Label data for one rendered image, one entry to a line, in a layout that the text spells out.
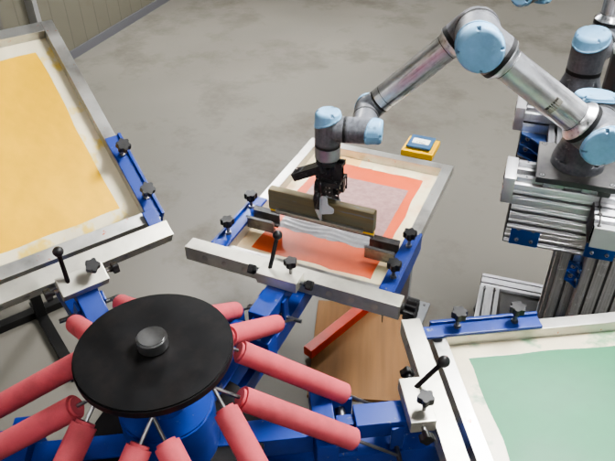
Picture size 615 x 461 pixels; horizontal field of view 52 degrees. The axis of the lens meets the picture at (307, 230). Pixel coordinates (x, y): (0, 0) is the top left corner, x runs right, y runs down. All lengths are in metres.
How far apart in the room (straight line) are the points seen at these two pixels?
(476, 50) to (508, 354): 0.79
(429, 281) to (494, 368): 1.71
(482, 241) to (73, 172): 2.44
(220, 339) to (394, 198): 1.19
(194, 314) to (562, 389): 0.95
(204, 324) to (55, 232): 0.75
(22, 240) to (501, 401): 1.35
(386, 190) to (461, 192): 1.84
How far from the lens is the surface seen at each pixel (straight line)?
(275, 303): 1.75
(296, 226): 2.16
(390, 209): 2.25
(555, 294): 2.59
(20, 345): 3.37
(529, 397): 1.72
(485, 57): 1.65
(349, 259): 2.02
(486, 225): 3.89
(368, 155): 2.51
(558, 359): 1.83
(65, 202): 1.99
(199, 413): 1.39
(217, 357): 1.25
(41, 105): 2.17
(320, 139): 1.81
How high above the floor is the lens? 2.24
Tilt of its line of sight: 37 degrees down
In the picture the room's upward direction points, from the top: 1 degrees counter-clockwise
